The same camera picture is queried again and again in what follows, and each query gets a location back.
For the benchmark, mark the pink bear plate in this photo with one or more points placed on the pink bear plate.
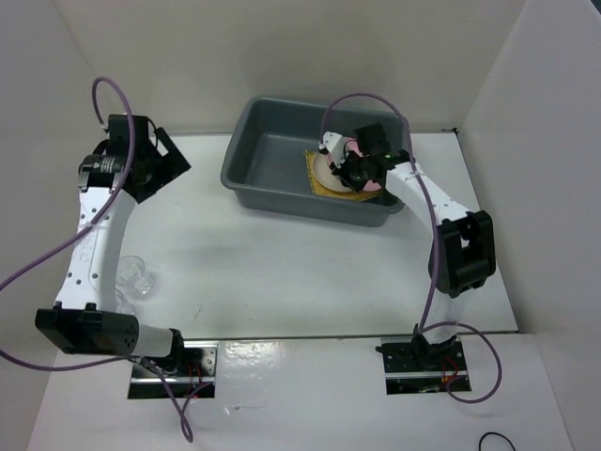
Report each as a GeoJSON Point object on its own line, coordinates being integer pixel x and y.
{"type": "Point", "coordinates": [351, 147]}

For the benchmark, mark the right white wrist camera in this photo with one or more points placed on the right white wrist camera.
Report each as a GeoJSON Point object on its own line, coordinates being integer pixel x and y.
{"type": "Point", "coordinates": [332, 146]}

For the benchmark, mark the grey plastic bin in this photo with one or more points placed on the grey plastic bin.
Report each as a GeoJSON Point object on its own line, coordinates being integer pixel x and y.
{"type": "Point", "coordinates": [265, 162]}

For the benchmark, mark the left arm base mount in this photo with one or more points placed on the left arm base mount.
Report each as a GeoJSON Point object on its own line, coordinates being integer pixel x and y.
{"type": "Point", "coordinates": [193, 376]}

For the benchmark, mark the cream bear plate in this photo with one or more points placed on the cream bear plate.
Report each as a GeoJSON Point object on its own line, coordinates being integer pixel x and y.
{"type": "Point", "coordinates": [322, 173]}

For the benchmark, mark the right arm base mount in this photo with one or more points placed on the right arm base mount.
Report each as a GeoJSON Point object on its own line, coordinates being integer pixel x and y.
{"type": "Point", "coordinates": [406, 374]}

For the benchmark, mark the clear glass cup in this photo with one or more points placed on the clear glass cup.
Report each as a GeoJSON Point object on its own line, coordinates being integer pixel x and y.
{"type": "Point", "coordinates": [123, 305]}
{"type": "Point", "coordinates": [132, 275]}

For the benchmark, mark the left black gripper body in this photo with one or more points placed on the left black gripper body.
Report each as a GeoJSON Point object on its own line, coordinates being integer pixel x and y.
{"type": "Point", "coordinates": [148, 151]}

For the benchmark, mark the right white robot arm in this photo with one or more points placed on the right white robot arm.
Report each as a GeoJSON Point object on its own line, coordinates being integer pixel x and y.
{"type": "Point", "coordinates": [462, 255]}

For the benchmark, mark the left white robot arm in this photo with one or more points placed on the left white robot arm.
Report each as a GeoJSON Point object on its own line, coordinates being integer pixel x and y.
{"type": "Point", "coordinates": [83, 319]}

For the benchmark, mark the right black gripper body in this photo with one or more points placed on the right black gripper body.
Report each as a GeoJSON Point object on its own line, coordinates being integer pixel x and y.
{"type": "Point", "coordinates": [353, 170]}

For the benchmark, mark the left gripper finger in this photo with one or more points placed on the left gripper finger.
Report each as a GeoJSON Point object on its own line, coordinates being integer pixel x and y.
{"type": "Point", "coordinates": [171, 157]}
{"type": "Point", "coordinates": [156, 179]}

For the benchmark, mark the yellow woven bamboo mat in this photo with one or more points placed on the yellow woven bamboo mat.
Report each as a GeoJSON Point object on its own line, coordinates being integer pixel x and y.
{"type": "Point", "coordinates": [319, 190]}

